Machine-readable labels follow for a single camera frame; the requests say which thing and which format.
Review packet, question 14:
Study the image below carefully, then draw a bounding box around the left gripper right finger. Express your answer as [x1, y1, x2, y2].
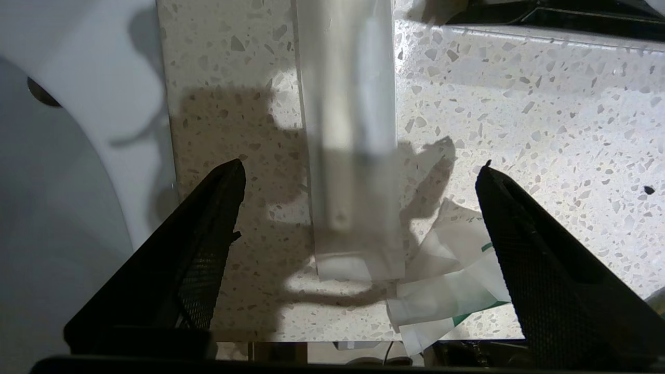
[475, 159, 665, 372]

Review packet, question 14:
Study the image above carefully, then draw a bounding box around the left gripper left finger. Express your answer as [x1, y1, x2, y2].
[64, 158, 247, 360]

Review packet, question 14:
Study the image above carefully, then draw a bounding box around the white sachet with green print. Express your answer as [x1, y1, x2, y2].
[386, 197, 515, 357]

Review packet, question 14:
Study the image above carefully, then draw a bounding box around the long clear toothbrush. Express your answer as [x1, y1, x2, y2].
[290, 0, 407, 282]

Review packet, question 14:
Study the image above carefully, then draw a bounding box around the black amenity box with drawer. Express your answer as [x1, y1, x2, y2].
[446, 0, 665, 43]

